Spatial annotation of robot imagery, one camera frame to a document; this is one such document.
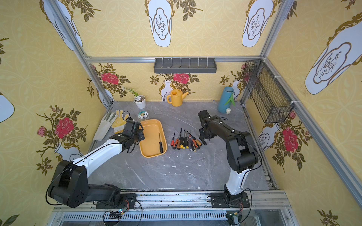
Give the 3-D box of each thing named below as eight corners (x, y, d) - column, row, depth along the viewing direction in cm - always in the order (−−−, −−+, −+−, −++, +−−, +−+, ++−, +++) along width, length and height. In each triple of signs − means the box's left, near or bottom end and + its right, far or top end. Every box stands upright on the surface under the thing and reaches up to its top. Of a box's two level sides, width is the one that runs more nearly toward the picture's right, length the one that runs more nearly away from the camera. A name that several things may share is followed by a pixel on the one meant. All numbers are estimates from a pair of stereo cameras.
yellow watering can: (168, 105, 122) (167, 95, 113) (171, 98, 128) (170, 88, 119) (184, 108, 121) (185, 97, 111) (186, 100, 126) (187, 90, 117)
